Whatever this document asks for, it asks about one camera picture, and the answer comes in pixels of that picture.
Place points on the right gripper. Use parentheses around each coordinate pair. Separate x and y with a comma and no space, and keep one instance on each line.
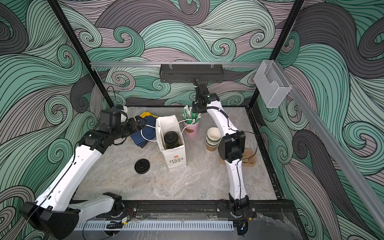
(196,109)

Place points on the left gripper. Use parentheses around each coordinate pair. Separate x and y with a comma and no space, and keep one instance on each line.
(131,122)

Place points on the navy blue cloth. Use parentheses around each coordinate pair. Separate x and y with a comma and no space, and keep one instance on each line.
(148,132)

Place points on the black cup lid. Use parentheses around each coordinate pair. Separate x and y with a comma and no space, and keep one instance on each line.
(171,137)
(142,166)

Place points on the white paper takeout bag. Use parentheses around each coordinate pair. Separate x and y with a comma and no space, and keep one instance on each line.
(175,158)

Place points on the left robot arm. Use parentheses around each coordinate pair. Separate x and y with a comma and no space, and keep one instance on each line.
(52,212)

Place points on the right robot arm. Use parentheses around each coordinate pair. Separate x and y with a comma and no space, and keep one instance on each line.
(231,146)

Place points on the yellow cloth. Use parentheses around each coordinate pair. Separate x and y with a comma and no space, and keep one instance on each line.
(147,114)

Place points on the pink cup holder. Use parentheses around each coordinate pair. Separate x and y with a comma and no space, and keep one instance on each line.
(191,131)

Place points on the stack of paper cups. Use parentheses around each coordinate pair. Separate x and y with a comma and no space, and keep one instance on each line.
(213,139)

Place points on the black wall shelf tray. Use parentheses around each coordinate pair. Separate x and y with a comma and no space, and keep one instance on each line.
(191,73)

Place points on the clear acrylic wall holder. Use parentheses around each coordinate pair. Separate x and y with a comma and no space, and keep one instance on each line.
(272,83)

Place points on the white slotted cable duct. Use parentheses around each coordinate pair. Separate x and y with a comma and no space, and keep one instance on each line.
(161,226)

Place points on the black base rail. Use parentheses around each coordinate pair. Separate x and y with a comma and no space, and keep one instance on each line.
(277,209)

